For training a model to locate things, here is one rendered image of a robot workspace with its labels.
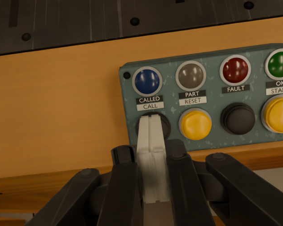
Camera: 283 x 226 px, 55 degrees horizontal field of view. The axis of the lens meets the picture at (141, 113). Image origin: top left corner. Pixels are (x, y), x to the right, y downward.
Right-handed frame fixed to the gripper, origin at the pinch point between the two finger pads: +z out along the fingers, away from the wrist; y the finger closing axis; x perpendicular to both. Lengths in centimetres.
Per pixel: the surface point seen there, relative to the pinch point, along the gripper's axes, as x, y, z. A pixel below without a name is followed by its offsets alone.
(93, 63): 5.3, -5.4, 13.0
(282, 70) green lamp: 3.2, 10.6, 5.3
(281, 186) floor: -55, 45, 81
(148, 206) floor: -57, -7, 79
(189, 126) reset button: -0.1, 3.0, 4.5
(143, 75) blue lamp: 4.3, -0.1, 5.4
